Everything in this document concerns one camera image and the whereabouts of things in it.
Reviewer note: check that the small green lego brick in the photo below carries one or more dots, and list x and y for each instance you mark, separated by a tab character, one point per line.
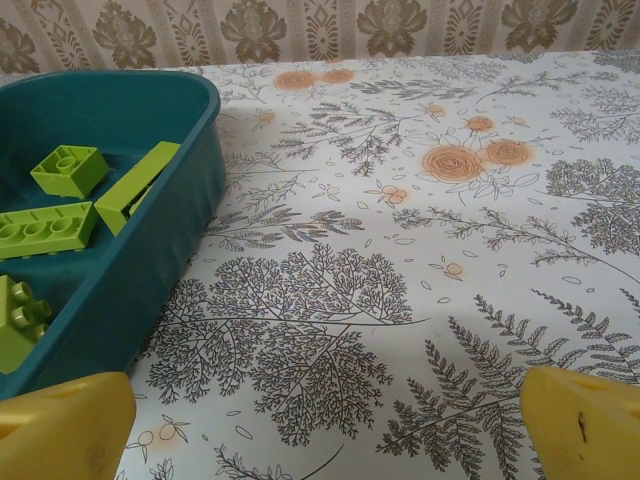
12	340

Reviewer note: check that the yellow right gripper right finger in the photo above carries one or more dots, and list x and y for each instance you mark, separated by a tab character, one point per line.
585	435

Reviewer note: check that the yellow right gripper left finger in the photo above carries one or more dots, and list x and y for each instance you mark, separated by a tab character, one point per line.
60	435

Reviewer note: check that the long green lego brick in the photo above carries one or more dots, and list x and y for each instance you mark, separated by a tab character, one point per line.
50	229

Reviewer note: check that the floral patterned table cover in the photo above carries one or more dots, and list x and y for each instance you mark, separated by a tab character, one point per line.
400	250

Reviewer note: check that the teal plastic bin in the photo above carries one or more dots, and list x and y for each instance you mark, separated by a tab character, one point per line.
165	260

